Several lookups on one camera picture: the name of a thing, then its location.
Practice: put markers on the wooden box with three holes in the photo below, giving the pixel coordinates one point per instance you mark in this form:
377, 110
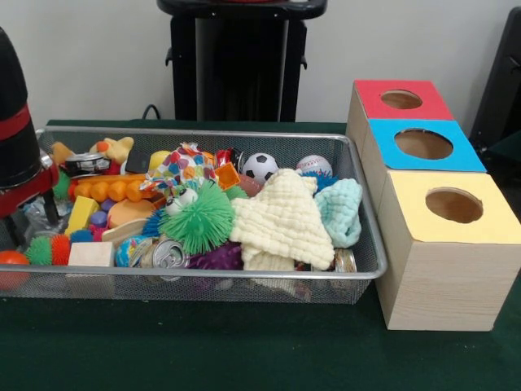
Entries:
447, 285

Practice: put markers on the light blue waffle cloth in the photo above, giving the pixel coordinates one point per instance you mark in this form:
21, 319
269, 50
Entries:
342, 212

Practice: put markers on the dark green table cloth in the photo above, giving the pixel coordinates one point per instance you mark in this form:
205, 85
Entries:
203, 346
506, 144

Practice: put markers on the small white baseball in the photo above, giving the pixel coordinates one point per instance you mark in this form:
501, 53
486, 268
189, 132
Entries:
314, 164

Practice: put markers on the colourful heart-print cloth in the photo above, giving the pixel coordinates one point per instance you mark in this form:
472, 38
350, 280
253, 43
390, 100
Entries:
183, 167

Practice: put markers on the plain wooden block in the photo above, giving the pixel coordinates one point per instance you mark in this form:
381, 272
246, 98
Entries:
90, 254

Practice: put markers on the cream waffle cloth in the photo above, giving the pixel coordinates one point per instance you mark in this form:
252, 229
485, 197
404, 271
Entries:
281, 220

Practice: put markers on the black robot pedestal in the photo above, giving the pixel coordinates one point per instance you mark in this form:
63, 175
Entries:
236, 73

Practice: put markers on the orange bumpy toy block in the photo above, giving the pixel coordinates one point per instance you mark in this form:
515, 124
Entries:
114, 189

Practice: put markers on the green spiky googly-eyed toy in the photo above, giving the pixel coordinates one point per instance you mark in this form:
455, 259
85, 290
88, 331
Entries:
203, 222

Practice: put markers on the yellow wooden block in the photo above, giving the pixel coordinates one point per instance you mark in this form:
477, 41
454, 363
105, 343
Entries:
81, 213

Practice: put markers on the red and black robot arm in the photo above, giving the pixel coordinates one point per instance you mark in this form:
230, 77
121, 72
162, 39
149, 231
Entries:
14, 102

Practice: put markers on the crushed clear plastic bottle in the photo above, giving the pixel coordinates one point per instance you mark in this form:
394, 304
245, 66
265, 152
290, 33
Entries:
36, 225

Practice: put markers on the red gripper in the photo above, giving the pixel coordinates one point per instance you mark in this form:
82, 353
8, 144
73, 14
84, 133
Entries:
24, 197

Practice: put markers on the small soccer ball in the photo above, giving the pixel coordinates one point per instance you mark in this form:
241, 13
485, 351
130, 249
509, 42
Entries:
261, 167

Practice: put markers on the black upright panel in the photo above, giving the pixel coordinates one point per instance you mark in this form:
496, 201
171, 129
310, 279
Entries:
500, 81

